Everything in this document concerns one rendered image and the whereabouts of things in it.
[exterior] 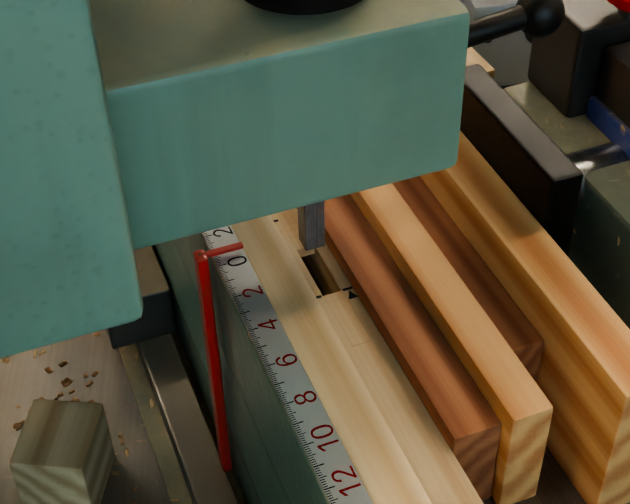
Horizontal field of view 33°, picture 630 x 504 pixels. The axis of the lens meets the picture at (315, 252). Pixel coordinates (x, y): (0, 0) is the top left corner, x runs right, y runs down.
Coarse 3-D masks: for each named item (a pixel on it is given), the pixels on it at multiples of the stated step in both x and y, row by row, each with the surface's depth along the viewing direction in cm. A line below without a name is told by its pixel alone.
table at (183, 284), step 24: (168, 264) 58; (192, 288) 52; (192, 312) 54; (192, 336) 57; (240, 408) 47; (240, 432) 49; (264, 456) 45; (552, 456) 43; (264, 480) 46; (552, 480) 43
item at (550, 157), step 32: (480, 96) 46; (480, 128) 46; (512, 128) 44; (512, 160) 44; (544, 160) 43; (576, 160) 48; (608, 160) 48; (544, 192) 42; (576, 192) 42; (544, 224) 43
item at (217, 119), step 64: (128, 0) 38; (192, 0) 38; (384, 0) 37; (448, 0) 37; (128, 64) 35; (192, 64) 34; (256, 64) 35; (320, 64) 36; (384, 64) 37; (448, 64) 38; (128, 128) 35; (192, 128) 36; (256, 128) 37; (320, 128) 38; (384, 128) 39; (448, 128) 40; (128, 192) 36; (192, 192) 37; (256, 192) 38; (320, 192) 40
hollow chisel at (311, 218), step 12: (312, 204) 44; (300, 216) 45; (312, 216) 44; (324, 216) 45; (300, 228) 45; (312, 228) 45; (324, 228) 45; (300, 240) 46; (312, 240) 45; (324, 240) 46
